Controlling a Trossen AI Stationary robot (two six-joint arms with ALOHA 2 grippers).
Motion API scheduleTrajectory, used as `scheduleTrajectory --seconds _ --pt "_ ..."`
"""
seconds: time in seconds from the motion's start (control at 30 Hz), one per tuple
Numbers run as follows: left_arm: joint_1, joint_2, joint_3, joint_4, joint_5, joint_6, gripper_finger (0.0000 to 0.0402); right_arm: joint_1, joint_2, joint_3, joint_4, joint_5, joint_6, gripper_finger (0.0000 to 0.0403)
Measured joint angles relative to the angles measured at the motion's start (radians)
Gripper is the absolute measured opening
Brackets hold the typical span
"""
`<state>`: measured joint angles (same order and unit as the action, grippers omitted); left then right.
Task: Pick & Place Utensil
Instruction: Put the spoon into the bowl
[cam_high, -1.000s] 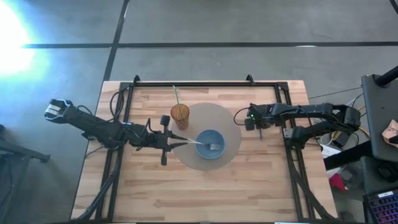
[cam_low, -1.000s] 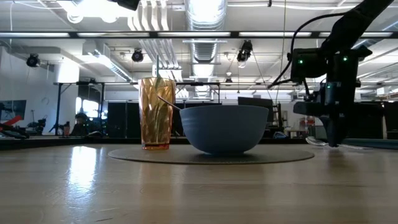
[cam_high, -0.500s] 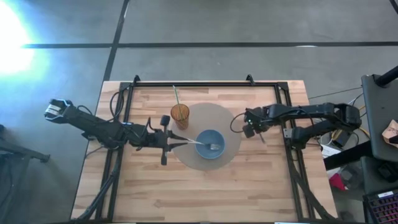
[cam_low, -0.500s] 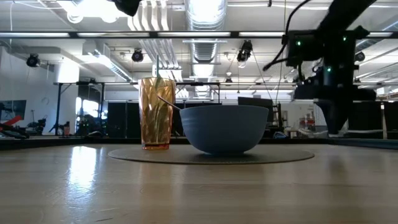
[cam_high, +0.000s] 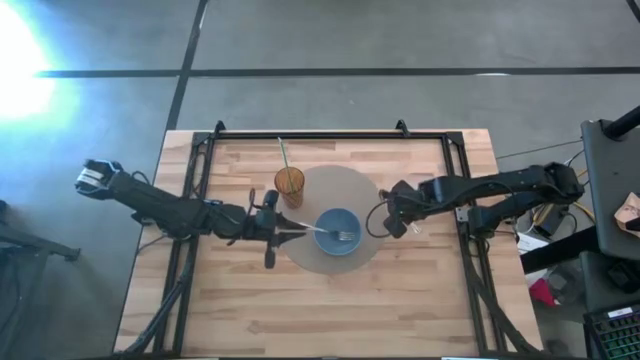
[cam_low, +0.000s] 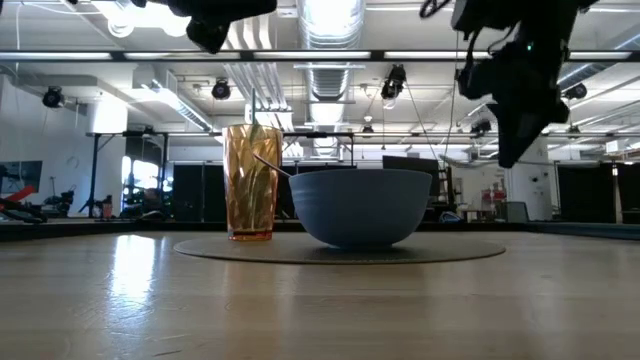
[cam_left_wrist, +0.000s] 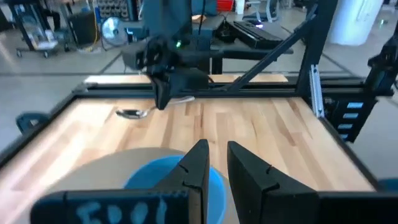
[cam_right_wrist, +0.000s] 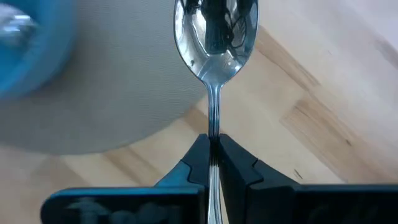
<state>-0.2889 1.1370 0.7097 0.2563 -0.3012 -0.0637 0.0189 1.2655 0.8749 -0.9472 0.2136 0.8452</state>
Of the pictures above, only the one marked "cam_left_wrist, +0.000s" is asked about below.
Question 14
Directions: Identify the white pillar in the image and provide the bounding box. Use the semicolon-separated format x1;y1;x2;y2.
326;0;385;46

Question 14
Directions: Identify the black wheeled cart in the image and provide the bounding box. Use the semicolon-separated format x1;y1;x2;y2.
9;0;60;58

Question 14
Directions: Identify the silver metal spoon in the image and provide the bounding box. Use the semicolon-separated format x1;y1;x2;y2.
115;95;195;121

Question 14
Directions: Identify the round floor fan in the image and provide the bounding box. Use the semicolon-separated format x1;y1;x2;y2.
101;17;125;40

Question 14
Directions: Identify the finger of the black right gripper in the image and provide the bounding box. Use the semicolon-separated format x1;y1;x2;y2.
152;77;172;111

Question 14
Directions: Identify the blue bowl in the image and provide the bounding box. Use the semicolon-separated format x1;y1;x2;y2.
124;155;228;224

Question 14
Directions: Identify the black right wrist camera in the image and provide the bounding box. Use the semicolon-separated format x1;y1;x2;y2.
121;46;149;71

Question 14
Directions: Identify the black table frame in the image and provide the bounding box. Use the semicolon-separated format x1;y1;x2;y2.
0;0;398;194

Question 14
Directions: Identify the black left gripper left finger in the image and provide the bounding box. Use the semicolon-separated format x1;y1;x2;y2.
30;139;211;224

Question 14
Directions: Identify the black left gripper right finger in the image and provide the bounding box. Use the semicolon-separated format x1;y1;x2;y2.
226;141;398;224

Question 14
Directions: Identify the white aluminium rail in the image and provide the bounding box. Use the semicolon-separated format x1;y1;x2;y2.
309;63;326;119

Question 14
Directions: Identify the black equipment case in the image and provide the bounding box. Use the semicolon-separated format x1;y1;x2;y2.
67;11;97;47

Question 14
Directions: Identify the round grey placemat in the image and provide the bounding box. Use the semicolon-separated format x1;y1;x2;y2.
46;147;233;224

